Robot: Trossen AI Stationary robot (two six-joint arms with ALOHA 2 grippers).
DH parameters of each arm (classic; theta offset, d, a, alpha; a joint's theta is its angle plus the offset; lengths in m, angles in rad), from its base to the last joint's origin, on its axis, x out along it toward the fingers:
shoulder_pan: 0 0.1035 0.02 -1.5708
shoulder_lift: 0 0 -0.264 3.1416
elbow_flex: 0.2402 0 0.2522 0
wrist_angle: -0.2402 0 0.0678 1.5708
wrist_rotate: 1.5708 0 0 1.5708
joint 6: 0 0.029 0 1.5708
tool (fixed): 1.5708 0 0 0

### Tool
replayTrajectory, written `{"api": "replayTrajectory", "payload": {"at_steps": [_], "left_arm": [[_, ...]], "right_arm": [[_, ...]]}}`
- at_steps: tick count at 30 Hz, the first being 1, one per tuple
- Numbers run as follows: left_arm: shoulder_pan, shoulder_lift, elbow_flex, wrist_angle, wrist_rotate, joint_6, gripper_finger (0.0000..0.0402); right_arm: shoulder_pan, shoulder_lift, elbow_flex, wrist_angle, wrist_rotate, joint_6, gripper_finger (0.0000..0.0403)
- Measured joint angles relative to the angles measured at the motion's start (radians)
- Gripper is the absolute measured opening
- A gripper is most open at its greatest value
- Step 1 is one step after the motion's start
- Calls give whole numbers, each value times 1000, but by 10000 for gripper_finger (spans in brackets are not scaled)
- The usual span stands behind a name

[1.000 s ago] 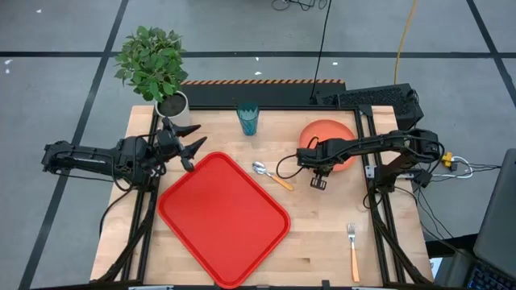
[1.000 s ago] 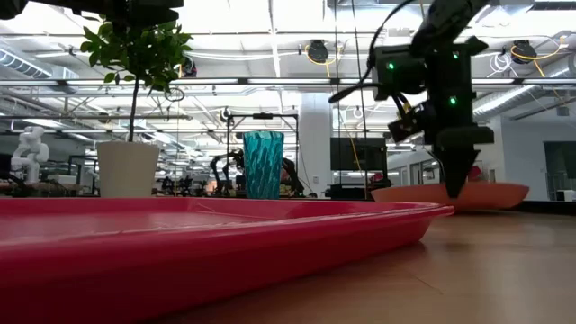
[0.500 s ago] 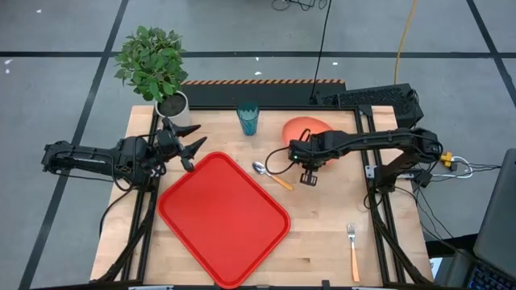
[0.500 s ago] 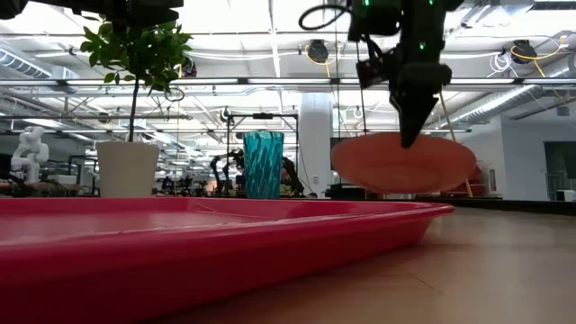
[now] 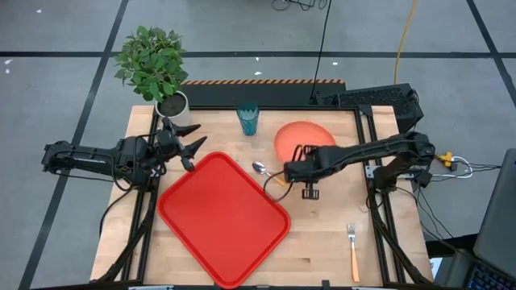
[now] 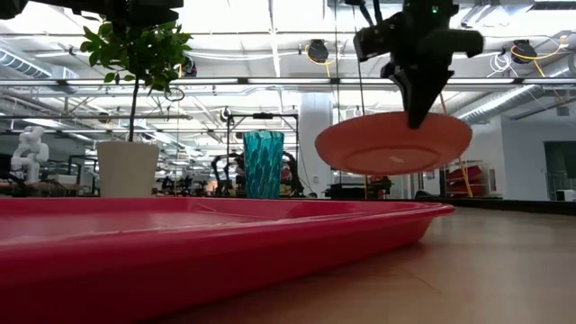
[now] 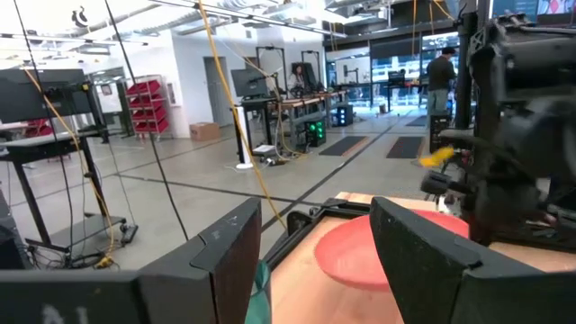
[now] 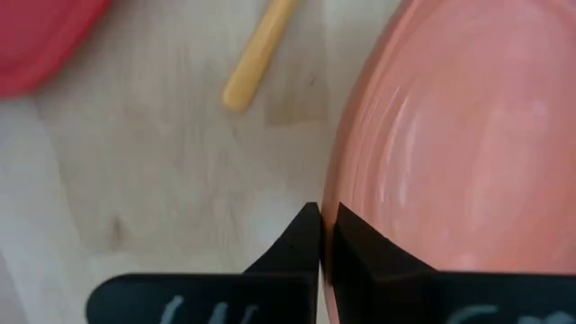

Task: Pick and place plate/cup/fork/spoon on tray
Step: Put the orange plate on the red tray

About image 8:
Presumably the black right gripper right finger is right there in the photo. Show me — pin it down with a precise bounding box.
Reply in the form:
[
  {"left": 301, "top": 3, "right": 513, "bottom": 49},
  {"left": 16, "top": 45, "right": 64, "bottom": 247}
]
[{"left": 330, "top": 202, "right": 576, "bottom": 324}]

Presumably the red plastic tray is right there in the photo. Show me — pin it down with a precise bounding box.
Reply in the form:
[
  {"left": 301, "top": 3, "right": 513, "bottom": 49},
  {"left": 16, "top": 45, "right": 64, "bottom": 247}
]
[{"left": 0, "top": 0, "right": 113, "bottom": 98}]

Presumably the coral plastic plate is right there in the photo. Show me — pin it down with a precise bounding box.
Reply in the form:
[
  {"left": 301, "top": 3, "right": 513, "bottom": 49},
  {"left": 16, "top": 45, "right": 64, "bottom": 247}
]
[{"left": 321, "top": 0, "right": 576, "bottom": 324}]

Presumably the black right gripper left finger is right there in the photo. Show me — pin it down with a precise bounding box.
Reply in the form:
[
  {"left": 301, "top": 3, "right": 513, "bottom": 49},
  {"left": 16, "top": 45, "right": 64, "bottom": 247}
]
[{"left": 85, "top": 202, "right": 321, "bottom": 324}]

